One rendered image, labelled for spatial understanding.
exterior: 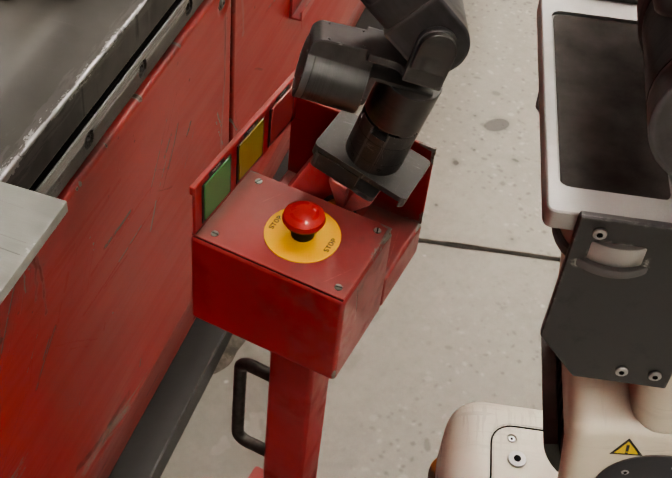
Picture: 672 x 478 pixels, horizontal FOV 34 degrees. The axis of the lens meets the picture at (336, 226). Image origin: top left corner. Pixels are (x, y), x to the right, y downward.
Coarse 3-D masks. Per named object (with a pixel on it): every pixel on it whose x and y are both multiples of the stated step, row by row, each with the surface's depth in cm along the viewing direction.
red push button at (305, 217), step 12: (300, 204) 102; (312, 204) 102; (288, 216) 101; (300, 216) 101; (312, 216) 101; (324, 216) 101; (288, 228) 101; (300, 228) 100; (312, 228) 100; (300, 240) 102
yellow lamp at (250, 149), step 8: (256, 128) 105; (248, 136) 104; (256, 136) 106; (240, 144) 103; (248, 144) 105; (256, 144) 107; (240, 152) 104; (248, 152) 106; (256, 152) 108; (240, 160) 105; (248, 160) 106; (256, 160) 108; (240, 168) 105; (248, 168) 107; (240, 176) 106
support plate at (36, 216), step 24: (0, 192) 73; (24, 192) 73; (0, 216) 72; (24, 216) 72; (48, 216) 72; (0, 240) 70; (24, 240) 70; (0, 264) 69; (24, 264) 69; (0, 288) 67
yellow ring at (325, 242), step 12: (276, 216) 104; (264, 228) 103; (276, 228) 103; (324, 228) 104; (336, 228) 104; (276, 240) 102; (288, 240) 102; (312, 240) 103; (324, 240) 103; (336, 240) 103; (276, 252) 101; (288, 252) 101; (300, 252) 101; (312, 252) 102; (324, 252) 102
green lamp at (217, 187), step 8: (224, 168) 102; (216, 176) 101; (224, 176) 102; (208, 184) 100; (216, 184) 101; (224, 184) 103; (208, 192) 100; (216, 192) 102; (224, 192) 104; (208, 200) 101; (216, 200) 103; (208, 208) 102
